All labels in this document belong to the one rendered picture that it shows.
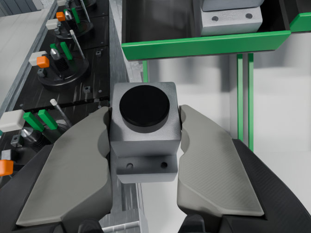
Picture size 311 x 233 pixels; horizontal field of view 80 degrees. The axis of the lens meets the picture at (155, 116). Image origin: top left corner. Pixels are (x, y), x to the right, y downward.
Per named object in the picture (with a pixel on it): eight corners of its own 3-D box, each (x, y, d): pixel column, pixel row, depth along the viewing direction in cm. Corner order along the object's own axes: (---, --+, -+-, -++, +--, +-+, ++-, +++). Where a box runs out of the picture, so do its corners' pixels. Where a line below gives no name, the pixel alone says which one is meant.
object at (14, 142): (22, 146, 37) (17, 142, 35) (15, 147, 37) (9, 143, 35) (25, 137, 38) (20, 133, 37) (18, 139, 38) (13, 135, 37)
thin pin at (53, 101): (75, 130, 38) (53, 101, 31) (71, 131, 38) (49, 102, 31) (75, 127, 38) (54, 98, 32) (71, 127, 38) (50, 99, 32)
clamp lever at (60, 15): (73, 34, 64) (62, 16, 56) (67, 35, 63) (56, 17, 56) (73, 26, 65) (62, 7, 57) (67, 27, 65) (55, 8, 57)
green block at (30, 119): (43, 131, 39) (28, 116, 35) (37, 132, 38) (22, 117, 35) (44, 126, 39) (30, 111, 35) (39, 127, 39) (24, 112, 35)
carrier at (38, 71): (110, 101, 48) (93, 58, 39) (16, 117, 47) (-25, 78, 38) (109, 51, 64) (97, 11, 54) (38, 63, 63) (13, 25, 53)
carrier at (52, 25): (109, 50, 64) (97, 11, 54) (39, 62, 63) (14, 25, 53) (109, 20, 79) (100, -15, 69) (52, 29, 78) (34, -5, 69)
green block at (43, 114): (57, 129, 39) (43, 113, 35) (51, 130, 39) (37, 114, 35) (58, 124, 39) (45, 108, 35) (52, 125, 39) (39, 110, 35)
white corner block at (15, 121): (27, 133, 44) (16, 123, 41) (8, 137, 44) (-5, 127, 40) (33, 118, 47) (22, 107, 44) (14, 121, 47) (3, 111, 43)
